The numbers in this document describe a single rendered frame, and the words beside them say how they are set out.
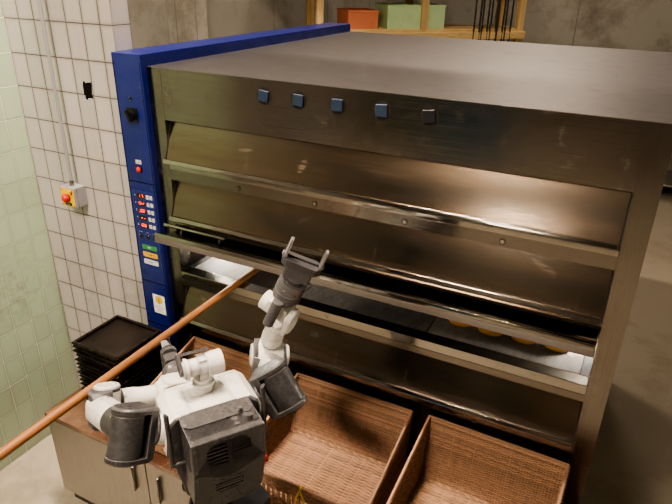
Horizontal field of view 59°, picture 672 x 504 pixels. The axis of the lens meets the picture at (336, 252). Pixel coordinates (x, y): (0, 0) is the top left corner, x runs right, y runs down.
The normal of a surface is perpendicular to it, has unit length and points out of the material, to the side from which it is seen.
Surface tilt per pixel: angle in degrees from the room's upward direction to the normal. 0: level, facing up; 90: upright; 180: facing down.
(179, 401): 0
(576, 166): 90
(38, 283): 90
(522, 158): 90
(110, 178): 90
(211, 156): 70
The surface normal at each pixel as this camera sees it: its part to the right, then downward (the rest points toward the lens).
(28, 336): 0.89, 0.21
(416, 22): 0.25, 0.42
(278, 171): -0.43, 0.04
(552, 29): -0.49, 0.37
